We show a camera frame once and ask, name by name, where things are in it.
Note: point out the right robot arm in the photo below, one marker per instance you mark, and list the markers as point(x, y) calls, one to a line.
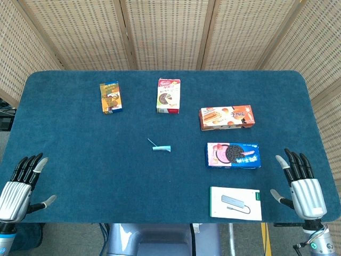
point(321, 244)

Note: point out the white USB hub box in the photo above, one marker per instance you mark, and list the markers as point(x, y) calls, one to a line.
point(235, 204)

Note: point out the orange wafer biscuit box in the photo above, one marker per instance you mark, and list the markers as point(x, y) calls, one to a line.
point(226, 117)

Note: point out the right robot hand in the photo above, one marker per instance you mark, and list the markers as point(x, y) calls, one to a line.
point(307, 197)

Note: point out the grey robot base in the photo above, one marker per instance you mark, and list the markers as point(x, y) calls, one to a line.
point(160, 240)

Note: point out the metal table leg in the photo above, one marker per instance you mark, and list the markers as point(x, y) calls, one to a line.
point(232, 237)

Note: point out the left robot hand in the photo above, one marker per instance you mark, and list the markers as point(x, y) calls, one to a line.
point(14, 197)

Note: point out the white red cake box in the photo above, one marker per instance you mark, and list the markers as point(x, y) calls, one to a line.
point(168, 96)

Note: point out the blue pink cookie box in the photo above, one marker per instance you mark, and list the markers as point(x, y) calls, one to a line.
point(231, 156)

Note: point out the orange green snack box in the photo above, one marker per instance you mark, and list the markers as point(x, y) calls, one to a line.
point(110, 98)

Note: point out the blue table cloth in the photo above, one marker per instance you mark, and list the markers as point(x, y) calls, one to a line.
point(106, 165)

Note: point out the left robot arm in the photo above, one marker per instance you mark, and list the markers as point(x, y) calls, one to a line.
point(5, 240)

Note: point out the black background equipment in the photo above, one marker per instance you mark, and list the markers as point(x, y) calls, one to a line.
point(5, 117)

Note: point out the woven bamboo folding screen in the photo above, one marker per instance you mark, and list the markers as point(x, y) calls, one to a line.
point(170, 32)

